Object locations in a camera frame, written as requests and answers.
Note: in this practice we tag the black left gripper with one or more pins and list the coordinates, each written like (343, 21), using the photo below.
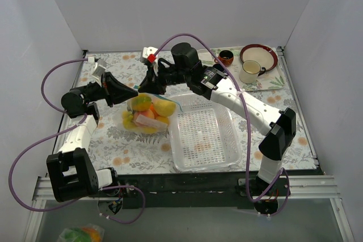
(107, 89)

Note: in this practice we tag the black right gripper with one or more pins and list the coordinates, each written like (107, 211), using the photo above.
(155, 77)

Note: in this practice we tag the yellow green fake mango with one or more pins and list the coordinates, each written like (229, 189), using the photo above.
(141, 103)

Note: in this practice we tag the yellow fake lemon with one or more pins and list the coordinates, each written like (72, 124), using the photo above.
(164, 108)

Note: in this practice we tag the clear zip top bag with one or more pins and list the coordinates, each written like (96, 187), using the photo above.
(160, 123)

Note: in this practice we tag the fake peach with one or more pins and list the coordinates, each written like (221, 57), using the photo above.
(148, 114)

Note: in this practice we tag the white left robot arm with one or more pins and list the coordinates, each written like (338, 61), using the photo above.
(71, 171)

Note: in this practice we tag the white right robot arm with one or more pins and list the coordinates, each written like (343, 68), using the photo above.
(217, 84)

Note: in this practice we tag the orange fake tangerine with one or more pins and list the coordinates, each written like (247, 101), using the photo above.
(153, 110)

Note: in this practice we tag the yellow fake banana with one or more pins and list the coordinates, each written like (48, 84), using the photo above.
(129, 125)

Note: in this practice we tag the bag of fake fruit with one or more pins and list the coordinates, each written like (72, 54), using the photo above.
(88, 233)

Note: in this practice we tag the floral tablecloth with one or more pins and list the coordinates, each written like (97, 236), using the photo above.
(133, 153)

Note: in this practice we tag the white perforated plastic basket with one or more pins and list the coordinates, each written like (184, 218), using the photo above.
(202, 135)

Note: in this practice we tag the orange patterned mug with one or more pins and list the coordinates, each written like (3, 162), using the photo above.
(226, 57)

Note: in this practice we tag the cream enamel mug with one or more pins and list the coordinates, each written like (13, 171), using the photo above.
(250, 71)

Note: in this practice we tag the red rimmed plate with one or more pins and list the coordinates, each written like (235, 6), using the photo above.
(265, 56)

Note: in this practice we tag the floral serving tray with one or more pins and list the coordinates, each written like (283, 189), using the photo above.
(270, 80)

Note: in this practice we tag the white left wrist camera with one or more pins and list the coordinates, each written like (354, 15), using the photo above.
(98, 69)

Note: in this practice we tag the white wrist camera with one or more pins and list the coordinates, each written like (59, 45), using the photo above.
(148, 55)
(98, 69)

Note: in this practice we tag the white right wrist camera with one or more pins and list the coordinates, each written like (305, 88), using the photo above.
(148, 55)

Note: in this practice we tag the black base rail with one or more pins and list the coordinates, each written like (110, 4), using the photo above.
(217, 189)

